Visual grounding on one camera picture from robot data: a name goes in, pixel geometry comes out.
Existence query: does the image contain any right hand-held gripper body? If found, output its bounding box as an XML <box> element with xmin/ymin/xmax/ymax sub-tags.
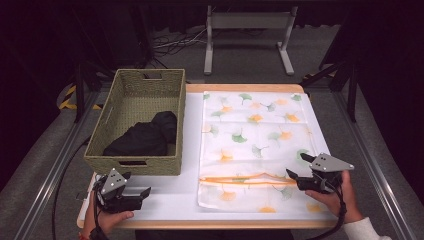
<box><xmin>296</xmin><ymin>152</ymin><xmax>355</xmax><ymax>195</ymax></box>

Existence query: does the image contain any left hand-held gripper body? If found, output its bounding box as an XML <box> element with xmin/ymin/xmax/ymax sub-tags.
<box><xmin>94</xmin><ymin>168</ymin><xmax>144</xmax><ymax>214</ymax></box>

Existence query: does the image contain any black cloth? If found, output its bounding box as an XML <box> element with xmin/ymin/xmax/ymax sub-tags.
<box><xmin>102</xmin><ymin>110</ymin><xmax>178</xmax><ymax>157</ymax></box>

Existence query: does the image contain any leaf-printed white storage bag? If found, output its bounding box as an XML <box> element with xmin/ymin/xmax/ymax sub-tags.
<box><xmin>197</xmin><ymin>90</ymin><xmax>325</xmax><ymax>214</ymax></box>

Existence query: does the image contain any green woven basket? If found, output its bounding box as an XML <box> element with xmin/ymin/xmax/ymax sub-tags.
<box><xmin>83</xmin><ymin>68</ymin><xmax>187</xmax><ymax>177</ymax></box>

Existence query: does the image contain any person's left hand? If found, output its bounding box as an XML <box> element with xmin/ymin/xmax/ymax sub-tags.
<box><xmin>79</xmin><ymin>195</ymin><xmax>135</xmax><ymax>240</ymax></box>

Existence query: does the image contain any person's right hand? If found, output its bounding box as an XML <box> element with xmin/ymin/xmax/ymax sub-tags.
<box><xmin>304</xmin><ymin>170</ymin><xmax>365</xmax><ymax>225</ymax></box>

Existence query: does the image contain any white table mat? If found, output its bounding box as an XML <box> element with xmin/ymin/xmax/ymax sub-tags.
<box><xmin>79</xmin><ymin>91</ymin><xmax>338</xmax><ymax>223</ymax></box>

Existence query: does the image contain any black stand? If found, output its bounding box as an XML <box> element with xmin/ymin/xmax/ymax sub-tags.
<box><xmin>300</xmin><ymin>59</ymin><xmax>360</xmax><ymax>124</ymax></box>
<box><xmin>71</xmin><ymin>62</ymin><xmax>116</xmax><ymax>124</ymax></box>

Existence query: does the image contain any yellow black hazard tape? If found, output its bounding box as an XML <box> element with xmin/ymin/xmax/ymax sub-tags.
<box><xmin>58</xmin><ymin>84</ymin><xmax>103</xmax><ymax>111</ymax></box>

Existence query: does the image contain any grey metal stand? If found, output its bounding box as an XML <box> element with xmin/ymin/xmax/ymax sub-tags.
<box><xmin>203</xmin><ymin>4</ymin><xmax>299</xmax><ymax>77</ymax></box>

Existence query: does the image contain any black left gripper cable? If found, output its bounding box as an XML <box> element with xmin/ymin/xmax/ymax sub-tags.
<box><xmin>89</xmin><ymin>181</ymin><xmax>105</xmax><ymax>240</ymax></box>

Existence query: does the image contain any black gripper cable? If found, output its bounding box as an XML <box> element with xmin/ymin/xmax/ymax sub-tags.
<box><xmin>304</xmin><ymin>181</ymin><xmax>348</xmax><ymax>240</ymax></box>
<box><xmin>89</xmin><ymin>181</ymin><xmax>105</xmax><ymax>240</ymax></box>

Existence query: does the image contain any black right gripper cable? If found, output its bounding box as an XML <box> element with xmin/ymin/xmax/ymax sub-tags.
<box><xmin>304</xmin><ymin>181</ymin><xmax>348</xmax><ymax>240</ymax></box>

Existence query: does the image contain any aluminium rail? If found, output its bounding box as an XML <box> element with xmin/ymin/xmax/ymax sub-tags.
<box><xmin>332</xmin><ymin>89</ymin><xmax>418</xmax><ymax>240</ymax></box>
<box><xmin>12</xmin><ymin>89</ymin><xmax>102</xmax><ymax>240</ymax></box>

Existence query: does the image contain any thick black floor cable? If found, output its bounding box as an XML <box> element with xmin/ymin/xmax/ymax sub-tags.
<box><xmin>50</xmin><ymin>134</ymin><xmax>93</xmax><ymax>240</ymax></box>

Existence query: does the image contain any bundle of floor cables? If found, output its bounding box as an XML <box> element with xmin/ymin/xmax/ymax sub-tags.
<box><xmin>152</xmin><ymin>27</ymin><xmax>209</xmax><ymax>57</ymax></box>

